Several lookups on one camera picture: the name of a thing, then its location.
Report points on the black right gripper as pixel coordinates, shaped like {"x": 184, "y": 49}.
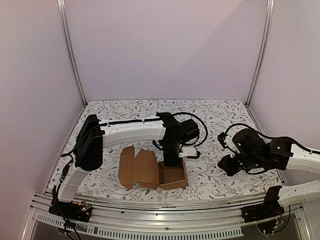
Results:
{"x": 230, "y": 162}

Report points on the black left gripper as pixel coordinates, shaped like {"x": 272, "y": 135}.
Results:
{"x": 171, "y": 163}

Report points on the brown cardboard box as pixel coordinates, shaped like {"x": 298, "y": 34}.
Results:
{"x": 144, "y": 169}

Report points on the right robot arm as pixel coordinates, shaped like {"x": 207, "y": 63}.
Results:
{"x": 248, "y": 151}

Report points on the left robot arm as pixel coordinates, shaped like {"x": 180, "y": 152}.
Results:
{"x": 96, "y": 135}

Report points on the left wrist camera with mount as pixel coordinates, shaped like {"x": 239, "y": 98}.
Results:
{"x": 189, "y": 152}

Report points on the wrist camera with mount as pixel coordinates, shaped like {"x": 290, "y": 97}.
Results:
{"x": 227, "y": 144}
{"x": 189, "y": 152}

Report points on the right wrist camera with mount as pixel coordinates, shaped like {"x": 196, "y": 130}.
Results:
{"x": 227, "y": 144}

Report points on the aluminium front rail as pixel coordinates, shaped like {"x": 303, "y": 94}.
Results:
{"x": 120, "y": 219}

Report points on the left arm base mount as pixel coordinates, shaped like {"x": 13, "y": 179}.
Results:
{"x": 80, "y": 211}

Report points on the right aluminium frame post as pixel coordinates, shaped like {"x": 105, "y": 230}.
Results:
{"x": 262, "y": 51}

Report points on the aluminium frame post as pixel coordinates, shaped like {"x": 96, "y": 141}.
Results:
{"x": 262, "y": 51}
{"x": 62, "y": 11}

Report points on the left aluminium frame post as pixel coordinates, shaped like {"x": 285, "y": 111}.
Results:
{"x": 62, "y": 11}

